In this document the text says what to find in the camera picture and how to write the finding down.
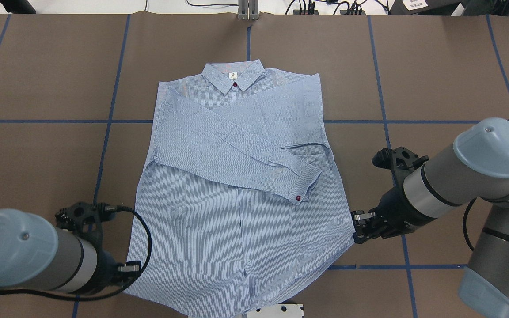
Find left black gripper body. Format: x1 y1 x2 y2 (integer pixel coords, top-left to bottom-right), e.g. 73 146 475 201
84 251 121 295

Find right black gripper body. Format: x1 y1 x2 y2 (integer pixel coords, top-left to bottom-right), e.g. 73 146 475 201
367 187 424 239

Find blue striped button shirt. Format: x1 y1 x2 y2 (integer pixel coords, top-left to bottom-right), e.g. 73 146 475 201
126 60 355 318

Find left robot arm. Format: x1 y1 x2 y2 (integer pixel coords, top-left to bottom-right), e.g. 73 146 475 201
0 202 146 301

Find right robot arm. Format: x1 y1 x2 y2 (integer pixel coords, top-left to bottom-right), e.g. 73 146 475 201
351 117 509 318

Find black box with label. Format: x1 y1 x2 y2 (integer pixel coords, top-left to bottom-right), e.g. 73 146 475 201
388 0 461 16

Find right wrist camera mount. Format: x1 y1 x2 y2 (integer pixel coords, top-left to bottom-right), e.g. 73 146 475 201
371 147 429 172

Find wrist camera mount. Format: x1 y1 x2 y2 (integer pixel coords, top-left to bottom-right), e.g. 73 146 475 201
54 202 118 244
371 147 429 172

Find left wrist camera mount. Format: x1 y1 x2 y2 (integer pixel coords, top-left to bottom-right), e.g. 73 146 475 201
54 202 118 244

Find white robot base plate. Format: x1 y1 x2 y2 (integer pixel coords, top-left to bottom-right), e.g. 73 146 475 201
237 303 304 318

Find black cables on desk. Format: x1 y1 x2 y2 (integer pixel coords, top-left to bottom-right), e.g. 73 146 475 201
186 0 390 15

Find grey aluminium frame post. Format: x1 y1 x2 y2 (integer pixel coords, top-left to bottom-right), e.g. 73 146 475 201
238 0 260 21

